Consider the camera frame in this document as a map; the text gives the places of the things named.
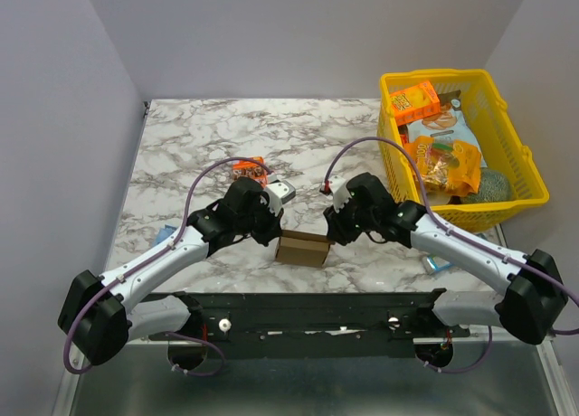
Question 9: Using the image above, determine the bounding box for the brown cardboard box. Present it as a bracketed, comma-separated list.
[275, 230, 333, 269]

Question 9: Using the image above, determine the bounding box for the light blue snack bag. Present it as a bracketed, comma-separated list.
[406, 97, 480, 149]

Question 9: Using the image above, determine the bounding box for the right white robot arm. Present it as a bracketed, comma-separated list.
[322, 173, 568, 345]

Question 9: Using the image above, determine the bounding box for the orange snack box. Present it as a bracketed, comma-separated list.
[390, 80, 441, 125]

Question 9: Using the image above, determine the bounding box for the small blue white packet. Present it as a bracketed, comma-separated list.
[422, 255, 453, 274]

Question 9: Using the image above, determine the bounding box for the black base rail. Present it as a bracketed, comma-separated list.
[135, 288, 471, 361]

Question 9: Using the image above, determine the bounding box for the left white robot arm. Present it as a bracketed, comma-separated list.
[57, 177, 295, 366]

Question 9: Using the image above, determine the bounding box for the orange product box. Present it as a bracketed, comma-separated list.
[232, 161, 268, 186]

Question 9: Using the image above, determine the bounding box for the orange candy bag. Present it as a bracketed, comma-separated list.
[404, 137, 482, 197]

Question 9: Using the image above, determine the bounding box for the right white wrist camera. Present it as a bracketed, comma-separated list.
[321, 175, 351, 213]

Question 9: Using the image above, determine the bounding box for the green mesh sponge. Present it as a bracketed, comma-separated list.
[460, 167, 515, 204]

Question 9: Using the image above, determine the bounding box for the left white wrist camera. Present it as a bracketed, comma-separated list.
[264, 180, 296, 217]

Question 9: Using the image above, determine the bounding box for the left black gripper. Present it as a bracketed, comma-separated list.
[236, 197, 284, 248]

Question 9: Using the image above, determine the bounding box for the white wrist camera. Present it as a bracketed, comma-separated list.
[264, 180, 296, 217]
[321, 175, 351, 213]

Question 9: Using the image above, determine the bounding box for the blue flat packet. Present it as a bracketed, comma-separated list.
[154, 224, 177, 245]

